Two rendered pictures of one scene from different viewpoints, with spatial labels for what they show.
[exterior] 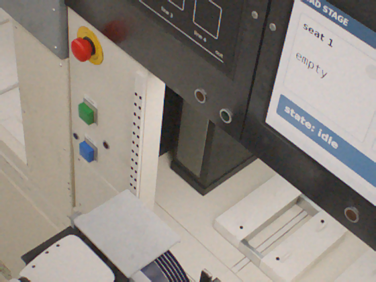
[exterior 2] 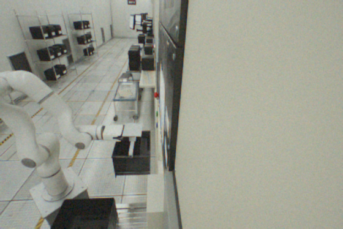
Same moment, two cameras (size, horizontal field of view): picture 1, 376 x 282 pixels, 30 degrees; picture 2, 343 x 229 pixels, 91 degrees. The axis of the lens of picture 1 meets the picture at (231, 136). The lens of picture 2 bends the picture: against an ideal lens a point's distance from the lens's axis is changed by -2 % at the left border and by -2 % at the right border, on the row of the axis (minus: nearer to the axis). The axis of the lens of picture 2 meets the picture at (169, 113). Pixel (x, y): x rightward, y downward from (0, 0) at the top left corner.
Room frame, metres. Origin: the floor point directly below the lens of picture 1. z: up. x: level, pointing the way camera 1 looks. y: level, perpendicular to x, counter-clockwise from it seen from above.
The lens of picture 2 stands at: (0.22, -0.58, 1.84)
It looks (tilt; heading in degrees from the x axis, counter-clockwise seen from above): 31 degrees down; 48
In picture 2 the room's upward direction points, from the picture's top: 3 degrees clockwise
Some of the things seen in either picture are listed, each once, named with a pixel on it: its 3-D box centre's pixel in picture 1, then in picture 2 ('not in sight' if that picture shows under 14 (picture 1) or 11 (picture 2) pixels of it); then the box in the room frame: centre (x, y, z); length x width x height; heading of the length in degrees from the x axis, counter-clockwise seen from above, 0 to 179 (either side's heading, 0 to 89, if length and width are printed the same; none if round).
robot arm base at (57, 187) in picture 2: not in sight; (54, 179); (0.16, 0.45, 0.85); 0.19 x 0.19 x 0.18
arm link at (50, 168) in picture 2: not in sight; (46, 152); (0.18, 0.47, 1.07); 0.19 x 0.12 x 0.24; 52
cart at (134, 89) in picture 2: not in sight; (128, 98); (1.73, 2.35, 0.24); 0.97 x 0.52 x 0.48; 56
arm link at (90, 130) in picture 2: not in sight; (86, 133); (0.38, 0.27, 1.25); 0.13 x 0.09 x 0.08; 144
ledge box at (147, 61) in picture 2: not in sight; (147, 62); (2.23, 2.33, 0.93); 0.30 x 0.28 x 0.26; 51
